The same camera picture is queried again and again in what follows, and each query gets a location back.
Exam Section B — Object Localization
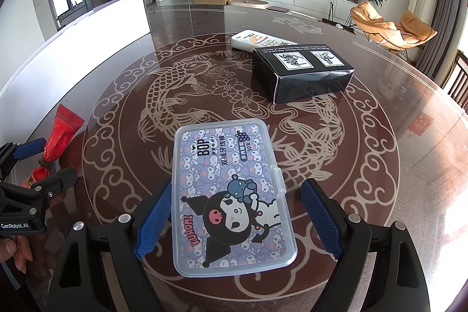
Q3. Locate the red snack packet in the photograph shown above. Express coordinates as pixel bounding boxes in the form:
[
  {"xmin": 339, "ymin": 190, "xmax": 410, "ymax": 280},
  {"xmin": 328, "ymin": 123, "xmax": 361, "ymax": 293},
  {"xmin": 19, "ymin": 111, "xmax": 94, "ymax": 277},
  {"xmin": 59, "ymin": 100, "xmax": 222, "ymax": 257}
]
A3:
[{"xmin": 21, "ymin": 104, "xmax": 85, "ymax": 188}]

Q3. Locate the person's left hand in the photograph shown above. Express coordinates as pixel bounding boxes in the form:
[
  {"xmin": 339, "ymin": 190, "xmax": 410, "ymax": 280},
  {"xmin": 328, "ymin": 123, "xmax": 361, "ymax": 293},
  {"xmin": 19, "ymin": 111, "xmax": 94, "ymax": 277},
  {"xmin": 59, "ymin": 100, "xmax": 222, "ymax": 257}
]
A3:
[{"xmin": 0, "ymin": 235, "xmax": 36, "ymax": 275}]

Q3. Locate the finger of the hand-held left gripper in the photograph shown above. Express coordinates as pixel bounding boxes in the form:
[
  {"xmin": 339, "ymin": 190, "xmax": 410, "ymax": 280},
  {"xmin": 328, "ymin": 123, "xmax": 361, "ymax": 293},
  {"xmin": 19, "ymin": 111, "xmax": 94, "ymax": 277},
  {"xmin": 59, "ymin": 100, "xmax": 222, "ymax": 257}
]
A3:
[
  {"xmin": 20, "ymin": 167, "xmax": 78, "ymax": 214},
  {"xmin": 0, "ymin": 137, "xmax": 48, "ymax": 181}
]

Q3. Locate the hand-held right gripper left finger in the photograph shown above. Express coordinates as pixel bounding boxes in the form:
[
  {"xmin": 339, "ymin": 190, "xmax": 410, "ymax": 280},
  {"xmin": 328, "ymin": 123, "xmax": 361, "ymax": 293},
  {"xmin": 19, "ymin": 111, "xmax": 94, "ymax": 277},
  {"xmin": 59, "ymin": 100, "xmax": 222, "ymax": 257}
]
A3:
[{"xmin": 51, "ymin": 180, "xmax": 172, "ymax": 312}]

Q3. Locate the cartoon print plastic case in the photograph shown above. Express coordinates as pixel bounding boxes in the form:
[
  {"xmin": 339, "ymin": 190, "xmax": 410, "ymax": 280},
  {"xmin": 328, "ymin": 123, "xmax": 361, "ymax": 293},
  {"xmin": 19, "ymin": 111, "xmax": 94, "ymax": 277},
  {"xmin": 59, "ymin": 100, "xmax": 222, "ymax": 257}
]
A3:
[{"xmin": 172, "ymin": 118, "xmax": 297, "ymax": 278}]

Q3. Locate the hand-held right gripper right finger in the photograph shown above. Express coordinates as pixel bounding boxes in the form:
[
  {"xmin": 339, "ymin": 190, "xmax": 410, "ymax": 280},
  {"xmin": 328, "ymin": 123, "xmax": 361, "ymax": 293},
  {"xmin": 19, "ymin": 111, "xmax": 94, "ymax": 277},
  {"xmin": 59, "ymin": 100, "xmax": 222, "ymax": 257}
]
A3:
[{"xmin": 300, "ymin": 178, "xmax": 431, "ymax": 312}]

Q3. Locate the black printed cardboard box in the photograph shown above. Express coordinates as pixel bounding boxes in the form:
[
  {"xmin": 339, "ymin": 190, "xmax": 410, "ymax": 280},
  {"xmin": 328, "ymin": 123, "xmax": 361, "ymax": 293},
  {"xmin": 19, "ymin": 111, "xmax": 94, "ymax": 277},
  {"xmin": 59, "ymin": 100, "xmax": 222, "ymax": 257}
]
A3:
[{"xmin": 252, "ymin": 42, "xmax": 355, "ymax": 105}]

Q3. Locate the white storage container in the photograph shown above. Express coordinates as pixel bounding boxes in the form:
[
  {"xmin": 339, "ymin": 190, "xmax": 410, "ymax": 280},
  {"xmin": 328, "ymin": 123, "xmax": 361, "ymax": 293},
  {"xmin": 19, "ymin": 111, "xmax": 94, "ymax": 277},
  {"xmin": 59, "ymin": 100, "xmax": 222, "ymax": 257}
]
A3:
[{"xmin": 0, "ymin": 0, "xmax": 152, "ymax": 108}]

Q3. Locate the white printed packet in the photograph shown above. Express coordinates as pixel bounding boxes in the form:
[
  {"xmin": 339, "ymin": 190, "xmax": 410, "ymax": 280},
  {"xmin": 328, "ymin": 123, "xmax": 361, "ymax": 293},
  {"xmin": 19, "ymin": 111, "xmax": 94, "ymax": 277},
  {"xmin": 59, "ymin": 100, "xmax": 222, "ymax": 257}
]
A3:
[{"xmin": 231, "ymin": 30, "xmax": 299, "ymax": 52}]

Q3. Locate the round beige floor tray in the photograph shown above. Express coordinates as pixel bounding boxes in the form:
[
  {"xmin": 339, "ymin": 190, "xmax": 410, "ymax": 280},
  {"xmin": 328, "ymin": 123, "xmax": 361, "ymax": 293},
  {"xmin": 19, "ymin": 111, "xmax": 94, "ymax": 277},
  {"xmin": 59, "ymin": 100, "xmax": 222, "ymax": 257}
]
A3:
[{"xmin": 228, "ymin": 0, "xmax": 271, "ymax": 9}]

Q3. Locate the dark wooden slatted chair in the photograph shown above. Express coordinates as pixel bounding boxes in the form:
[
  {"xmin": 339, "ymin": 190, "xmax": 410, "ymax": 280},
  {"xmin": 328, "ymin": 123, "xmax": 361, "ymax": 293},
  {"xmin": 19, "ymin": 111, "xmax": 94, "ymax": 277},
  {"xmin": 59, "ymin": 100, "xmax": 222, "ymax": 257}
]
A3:
[{"xmin": 441, "ymin": 51, "xmax": 468, "ymax": 101}]

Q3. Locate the orange lounge chair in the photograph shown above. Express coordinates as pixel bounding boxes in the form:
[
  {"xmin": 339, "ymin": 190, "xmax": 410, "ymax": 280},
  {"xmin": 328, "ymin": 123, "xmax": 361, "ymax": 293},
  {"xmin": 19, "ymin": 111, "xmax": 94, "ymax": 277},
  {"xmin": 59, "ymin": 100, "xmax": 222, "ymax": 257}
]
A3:
[
  {"xmin": 350, "ymin": 2, "xmax": 399, "ymax": 39},
  {"xmin": 388, "ymin": 10, "xmax": 438, "ymax": 51}
]

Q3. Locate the grey curtain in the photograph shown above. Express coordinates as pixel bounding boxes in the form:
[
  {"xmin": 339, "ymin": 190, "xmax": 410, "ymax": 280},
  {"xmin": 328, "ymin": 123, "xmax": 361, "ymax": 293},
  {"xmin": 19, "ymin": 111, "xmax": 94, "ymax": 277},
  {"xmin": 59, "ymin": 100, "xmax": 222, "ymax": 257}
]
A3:
[{"xmin": 420, "ymin": 0, "xmax": 468, "ymax": 79}]

